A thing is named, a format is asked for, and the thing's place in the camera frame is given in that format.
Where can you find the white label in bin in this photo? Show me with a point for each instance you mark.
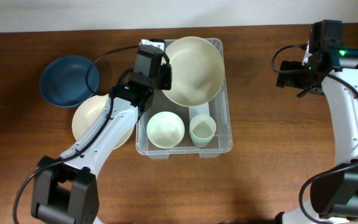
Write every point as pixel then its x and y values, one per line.
pixel 197 110

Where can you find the white bowl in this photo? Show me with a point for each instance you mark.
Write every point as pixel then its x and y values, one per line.
pixel 165 130

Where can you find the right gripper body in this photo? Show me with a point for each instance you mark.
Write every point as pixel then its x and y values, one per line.
pixel 302 81

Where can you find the grey cup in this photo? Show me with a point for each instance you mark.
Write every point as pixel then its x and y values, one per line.
pixel 201 144

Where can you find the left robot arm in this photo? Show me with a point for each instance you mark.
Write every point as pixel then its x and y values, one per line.
pixel 65 189

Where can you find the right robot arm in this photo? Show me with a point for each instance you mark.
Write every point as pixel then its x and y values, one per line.
pixel 334 193

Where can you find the mint green cup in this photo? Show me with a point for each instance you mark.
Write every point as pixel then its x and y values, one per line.
pixel 197 139

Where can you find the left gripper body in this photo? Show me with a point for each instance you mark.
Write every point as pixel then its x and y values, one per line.
pixel 165 81

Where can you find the beige plate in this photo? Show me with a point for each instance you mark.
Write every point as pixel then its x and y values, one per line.
pixel 198 71
pixel 86 115

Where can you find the dark blue plate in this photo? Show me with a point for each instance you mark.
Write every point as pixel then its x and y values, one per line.
pixel 69 81

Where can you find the white cup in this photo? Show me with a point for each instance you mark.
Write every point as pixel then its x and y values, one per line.
pixel 203 127

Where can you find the clear plastic storage bin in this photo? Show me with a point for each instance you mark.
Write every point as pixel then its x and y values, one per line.
pixel 218 109

